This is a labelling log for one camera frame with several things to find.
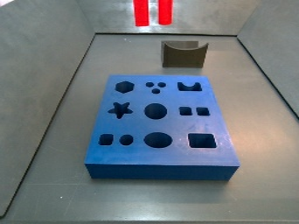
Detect dark grey curved peg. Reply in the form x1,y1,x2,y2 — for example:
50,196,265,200
162,40,210,68

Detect blue shape sorter block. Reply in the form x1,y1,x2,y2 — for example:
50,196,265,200
84,75,239,180

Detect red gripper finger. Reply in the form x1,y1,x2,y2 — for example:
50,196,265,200
134,0,150,26
158,0,174,25

